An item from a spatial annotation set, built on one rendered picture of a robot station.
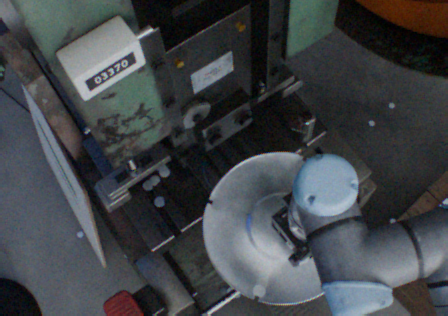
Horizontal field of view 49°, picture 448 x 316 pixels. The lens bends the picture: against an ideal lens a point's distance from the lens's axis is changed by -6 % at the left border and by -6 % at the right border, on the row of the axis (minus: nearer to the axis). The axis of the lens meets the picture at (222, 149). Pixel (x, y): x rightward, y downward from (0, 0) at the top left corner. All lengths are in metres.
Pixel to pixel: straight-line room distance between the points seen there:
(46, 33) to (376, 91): 1.69
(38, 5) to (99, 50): 0.07
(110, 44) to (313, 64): 1.63
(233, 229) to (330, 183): 0.39
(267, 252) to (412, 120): 1.19
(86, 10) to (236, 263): 0.60
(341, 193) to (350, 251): 0.07
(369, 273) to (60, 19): 0.42
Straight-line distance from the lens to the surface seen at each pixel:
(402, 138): 1.97
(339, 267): 0.60
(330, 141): 1.18
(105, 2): 0.48
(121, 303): 0.98
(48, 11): 0.45
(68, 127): 1.21
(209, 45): 0.70
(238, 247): 0.94
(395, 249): 0.61
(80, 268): 1.83
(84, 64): 0.47
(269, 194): 0.97
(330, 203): 0.59
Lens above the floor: 1.70
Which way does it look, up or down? 66 degrees down
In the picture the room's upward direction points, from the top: 7 degrees counter-clockwise
